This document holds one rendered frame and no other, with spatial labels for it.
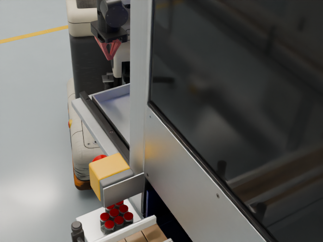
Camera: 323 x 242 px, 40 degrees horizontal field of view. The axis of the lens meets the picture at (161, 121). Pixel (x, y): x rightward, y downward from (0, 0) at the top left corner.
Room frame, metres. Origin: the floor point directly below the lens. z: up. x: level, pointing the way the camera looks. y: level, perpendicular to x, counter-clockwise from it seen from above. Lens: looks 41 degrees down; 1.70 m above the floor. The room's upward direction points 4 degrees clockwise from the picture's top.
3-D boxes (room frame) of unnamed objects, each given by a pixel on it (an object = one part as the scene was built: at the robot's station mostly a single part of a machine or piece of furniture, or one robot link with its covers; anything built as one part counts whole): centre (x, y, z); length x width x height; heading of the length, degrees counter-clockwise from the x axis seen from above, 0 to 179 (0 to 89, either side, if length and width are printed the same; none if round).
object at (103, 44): (1.04, 0.16, 1.06); 0.07 x 0.07 x 0.09; 33
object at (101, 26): (1.03, 0.16, 1.13); 0.10 x 0.07 x 0.07; 33
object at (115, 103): (0.93, 0.00, 0.90); 0.34 x 0.26 x 0.04; 34
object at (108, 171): (0.61, 0.10, 1.00); 0.08 x 0.07 x 0.07; 33
